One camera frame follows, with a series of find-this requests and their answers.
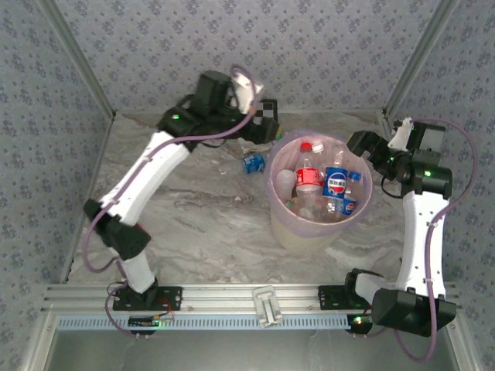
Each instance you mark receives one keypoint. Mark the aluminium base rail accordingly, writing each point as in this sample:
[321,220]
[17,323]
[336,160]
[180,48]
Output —
[224,297]

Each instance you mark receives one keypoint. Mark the grey metal sheet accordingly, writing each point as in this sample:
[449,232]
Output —
[247,351]

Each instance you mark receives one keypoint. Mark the right circuit board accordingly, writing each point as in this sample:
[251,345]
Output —
[359,320]

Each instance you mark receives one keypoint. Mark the red label bottle red cap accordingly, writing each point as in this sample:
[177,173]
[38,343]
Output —
[308,178]

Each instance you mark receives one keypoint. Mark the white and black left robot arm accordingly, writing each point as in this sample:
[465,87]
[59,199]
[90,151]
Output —
[147,178]

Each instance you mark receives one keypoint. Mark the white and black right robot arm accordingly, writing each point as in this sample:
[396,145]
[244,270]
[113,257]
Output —
[421,239]

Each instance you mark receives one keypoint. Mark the clear bottle with white cap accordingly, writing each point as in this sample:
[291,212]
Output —
[318,147]

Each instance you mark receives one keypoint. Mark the large Pepsi bottle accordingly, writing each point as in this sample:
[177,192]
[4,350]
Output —
[334,183]

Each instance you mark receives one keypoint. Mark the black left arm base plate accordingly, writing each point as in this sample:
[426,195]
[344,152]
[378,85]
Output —
[170,297]

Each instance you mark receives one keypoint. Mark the beige round waste bin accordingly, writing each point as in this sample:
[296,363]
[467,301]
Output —
[305,239]

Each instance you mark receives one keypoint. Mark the circuit board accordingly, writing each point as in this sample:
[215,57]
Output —
[145,321]
[359,320]

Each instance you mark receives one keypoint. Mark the Pepsi bottle with wide label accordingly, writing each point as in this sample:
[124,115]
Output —
[254,163]

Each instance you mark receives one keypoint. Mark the grey rail clamp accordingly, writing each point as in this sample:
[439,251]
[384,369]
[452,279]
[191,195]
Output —
[267,305]

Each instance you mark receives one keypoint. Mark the left circuit board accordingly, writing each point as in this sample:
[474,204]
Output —
[145,321]

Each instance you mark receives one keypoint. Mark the translucent white plastic bottle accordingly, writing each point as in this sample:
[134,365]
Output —
[285,179]

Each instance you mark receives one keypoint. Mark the black and grey chessboard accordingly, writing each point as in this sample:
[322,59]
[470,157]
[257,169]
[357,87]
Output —
[268,108]

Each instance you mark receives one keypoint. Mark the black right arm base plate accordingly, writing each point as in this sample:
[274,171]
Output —
[328,297]

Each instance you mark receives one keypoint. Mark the aluminium frame post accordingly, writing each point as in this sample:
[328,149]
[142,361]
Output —
[419,58]
[80,58]

